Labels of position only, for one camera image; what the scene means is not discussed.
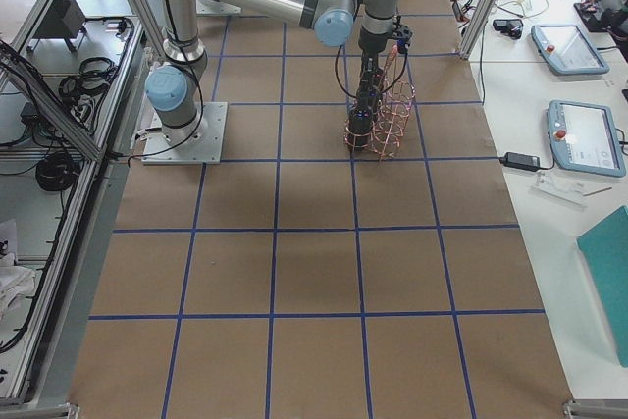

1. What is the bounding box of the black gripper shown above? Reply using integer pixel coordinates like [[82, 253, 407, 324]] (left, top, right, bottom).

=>
[[358, 14, 413, 90]]

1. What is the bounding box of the dark wine bottle end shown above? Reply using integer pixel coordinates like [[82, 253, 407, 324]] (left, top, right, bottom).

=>
[[345, 89, 377, 152]]

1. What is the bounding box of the black power adapter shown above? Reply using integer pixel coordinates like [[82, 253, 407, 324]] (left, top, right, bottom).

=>
[[499, 152, 541, 172]]

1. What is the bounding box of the blue teach pendant far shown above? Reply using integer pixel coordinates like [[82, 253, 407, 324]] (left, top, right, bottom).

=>
[[530, 24, 609, 76]]

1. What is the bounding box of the blue teach pendant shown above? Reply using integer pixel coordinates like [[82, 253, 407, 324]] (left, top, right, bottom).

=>
[[530, 24, 609, 76], [547, 100, 626, 178]]

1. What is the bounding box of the blue teach pendant near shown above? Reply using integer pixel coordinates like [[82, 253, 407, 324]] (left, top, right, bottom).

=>
[[547, 100, 626, 178]]

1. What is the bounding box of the clear acrylic holder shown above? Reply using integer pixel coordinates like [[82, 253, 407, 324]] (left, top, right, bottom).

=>
[[531, 171, 588, 210]]

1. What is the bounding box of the teal box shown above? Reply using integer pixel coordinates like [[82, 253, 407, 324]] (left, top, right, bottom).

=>
[[577, 205, 627, 367]]

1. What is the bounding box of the copper wire bottle basket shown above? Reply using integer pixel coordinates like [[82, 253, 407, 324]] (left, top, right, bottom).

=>
[[343, 42, 415, 160]]

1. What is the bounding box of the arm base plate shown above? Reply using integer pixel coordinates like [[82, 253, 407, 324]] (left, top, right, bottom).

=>
[[196, 0, 241, 17], [141, 102, 228, 165]]

